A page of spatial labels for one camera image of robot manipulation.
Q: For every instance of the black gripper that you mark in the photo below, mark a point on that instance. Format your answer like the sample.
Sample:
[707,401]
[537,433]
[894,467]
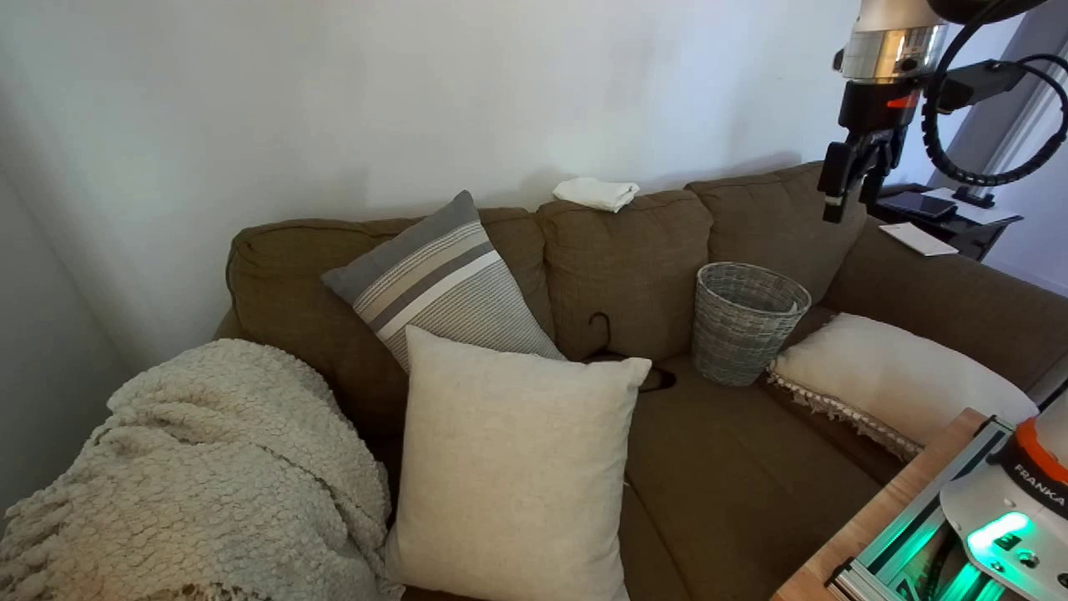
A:
[871,117]

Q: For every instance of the grey woven basket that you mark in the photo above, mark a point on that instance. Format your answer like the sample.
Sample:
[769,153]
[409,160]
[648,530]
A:
[738,337]

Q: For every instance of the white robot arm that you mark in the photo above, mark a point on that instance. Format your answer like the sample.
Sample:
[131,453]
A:
[890,50]

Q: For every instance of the white sheet of paper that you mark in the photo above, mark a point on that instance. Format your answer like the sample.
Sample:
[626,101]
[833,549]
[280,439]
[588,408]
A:
[919,237]

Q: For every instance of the black device on side table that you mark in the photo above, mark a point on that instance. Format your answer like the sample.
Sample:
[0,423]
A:
[945,213]

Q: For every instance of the white fringed pillow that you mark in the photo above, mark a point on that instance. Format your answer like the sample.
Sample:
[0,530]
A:
[890,371]

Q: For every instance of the white folded cloth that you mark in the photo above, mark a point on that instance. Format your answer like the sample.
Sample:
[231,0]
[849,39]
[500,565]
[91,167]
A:
[597,191]

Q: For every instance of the brown fabric sofa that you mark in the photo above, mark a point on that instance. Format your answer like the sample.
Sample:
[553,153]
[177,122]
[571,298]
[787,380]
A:
[721,480]

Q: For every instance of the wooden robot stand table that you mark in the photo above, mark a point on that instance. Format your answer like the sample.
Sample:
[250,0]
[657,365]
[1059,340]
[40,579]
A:
[890,513]

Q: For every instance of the grey striped pillow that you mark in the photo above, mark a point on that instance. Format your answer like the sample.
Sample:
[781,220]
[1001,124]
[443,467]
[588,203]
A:
[434,280]

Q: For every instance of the cream square pillow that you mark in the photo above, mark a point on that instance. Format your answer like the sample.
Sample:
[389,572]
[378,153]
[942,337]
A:
[512,470]

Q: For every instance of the cream knit throw blanket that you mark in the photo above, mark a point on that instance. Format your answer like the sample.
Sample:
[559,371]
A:
[211,480]

